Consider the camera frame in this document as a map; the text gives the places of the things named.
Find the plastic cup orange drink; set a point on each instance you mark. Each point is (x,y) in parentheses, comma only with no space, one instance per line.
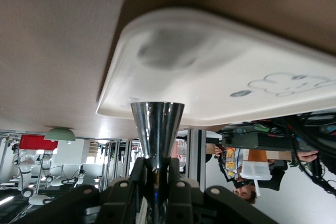
(256,170)

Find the steel double jigger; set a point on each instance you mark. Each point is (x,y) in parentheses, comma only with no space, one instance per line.
(157,129)

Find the black device box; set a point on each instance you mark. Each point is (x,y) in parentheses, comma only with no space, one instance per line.
(262,140)

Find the person in black shirt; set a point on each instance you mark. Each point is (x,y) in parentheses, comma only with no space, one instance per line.
(245,195)

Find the red storage bin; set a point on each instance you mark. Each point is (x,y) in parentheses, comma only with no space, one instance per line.
(38,142)

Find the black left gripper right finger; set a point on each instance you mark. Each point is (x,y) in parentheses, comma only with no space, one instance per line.
(189,197)

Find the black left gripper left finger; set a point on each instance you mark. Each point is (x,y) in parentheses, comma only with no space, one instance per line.
(118,195)

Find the yellow orange snack bag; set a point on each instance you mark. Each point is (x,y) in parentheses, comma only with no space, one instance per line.
(231,161)

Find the green ceramic bowl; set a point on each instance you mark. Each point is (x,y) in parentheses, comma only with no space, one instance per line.
(60,134)

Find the cream rabbit print tray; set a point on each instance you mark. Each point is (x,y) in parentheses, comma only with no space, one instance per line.
(210,77)

